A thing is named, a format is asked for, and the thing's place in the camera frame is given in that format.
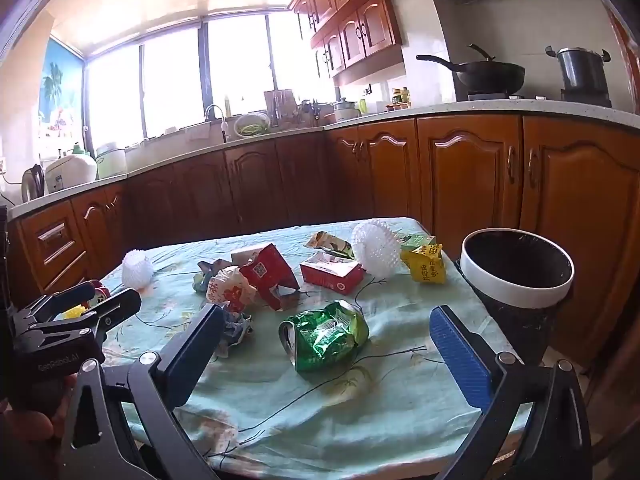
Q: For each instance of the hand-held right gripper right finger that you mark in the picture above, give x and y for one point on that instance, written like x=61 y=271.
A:
x=460 y=355

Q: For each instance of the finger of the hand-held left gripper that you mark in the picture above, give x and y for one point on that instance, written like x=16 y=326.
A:
x=55 y=302
x=115 y=307

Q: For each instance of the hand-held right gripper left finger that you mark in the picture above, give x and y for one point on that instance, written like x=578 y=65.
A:
x=195 y=345

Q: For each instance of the red yellow snack packet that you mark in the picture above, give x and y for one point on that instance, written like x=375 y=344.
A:
x=98 y=296

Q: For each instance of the grey paper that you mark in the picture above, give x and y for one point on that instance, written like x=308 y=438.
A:
x=235 y=332

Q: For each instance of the white red wrapper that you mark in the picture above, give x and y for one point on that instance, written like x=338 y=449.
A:
x=230 y=290

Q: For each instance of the white rimmed trash bin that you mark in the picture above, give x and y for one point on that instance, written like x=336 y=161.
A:
x=515 y=295

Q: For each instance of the torn red paper carton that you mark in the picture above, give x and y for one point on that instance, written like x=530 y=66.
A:
x=267 y=275

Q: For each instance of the green foil snack bag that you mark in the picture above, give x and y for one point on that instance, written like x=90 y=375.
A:
x=325 y=335

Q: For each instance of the large white foam fruit net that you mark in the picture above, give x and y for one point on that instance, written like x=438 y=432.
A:
x=375 y=250

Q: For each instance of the red carton box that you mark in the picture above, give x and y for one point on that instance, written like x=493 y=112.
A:
x=332 y=275

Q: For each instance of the person's left hand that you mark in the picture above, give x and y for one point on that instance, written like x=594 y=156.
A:
x=25 y=427

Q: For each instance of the small white foam fruit net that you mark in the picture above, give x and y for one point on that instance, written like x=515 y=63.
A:
x=137 y=270

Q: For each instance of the black bin liner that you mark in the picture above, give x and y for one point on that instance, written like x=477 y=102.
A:
x=520 y=332

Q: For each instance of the colourful crumpled wrapper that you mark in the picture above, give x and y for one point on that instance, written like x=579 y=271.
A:
x=207 y=272

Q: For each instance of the white rectangular box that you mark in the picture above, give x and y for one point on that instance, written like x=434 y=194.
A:
x=247 y=255

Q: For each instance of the green drink carton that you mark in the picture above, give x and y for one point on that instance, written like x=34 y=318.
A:
x=417 y=241

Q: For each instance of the steel electric kettle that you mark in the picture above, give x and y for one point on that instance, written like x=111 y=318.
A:
x=31 y=182

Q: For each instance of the green floral tablecloth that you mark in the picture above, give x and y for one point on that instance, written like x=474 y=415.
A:
x=300 y=410

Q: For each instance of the white rice cooker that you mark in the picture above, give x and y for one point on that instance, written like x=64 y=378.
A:
x=70 y=170

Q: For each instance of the green white electric pot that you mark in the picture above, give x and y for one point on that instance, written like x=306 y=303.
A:
x=111 y=160

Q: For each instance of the green plastic bottle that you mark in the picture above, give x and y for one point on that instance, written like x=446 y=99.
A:
x=76 y=149

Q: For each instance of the green spout pouch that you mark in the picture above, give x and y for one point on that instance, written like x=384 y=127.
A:
x=332 y=245

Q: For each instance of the wooden base cabinets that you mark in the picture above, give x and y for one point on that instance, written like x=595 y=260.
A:
x=465 y=170

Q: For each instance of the chrome sink faucet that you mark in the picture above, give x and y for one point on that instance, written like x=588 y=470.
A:
x=215 y=110

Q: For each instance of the green white colander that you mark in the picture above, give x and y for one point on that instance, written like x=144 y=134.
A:
x=252 y=124

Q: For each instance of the kitchen window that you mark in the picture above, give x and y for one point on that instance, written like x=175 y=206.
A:
x=170 y=85

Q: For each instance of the speckled white countertop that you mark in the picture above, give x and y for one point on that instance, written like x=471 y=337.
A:
x=500 y=107

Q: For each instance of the wooden knife block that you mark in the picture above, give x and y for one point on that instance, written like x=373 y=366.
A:
x=280 y=105

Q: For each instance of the dark utensil holder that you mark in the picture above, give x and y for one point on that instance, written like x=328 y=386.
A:
x=309 y=109

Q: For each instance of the condiment jar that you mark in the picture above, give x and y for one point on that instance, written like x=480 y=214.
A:
x=406 y=96
x=397 y=97

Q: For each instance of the gas stove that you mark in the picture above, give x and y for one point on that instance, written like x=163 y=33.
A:
x=540 y=97

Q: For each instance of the small white electric pot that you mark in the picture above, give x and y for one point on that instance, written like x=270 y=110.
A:
x=345 y=109

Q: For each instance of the black wok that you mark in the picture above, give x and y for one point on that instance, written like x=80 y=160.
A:
x=490 y=72

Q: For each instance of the steel pot with lid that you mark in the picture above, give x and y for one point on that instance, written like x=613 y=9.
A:
x=582 y=70

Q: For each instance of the wall poster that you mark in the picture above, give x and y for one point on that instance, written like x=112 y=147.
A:
x=60 y=95

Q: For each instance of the wooden wall cabinets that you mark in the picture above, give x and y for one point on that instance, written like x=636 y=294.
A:
x=350 y=15

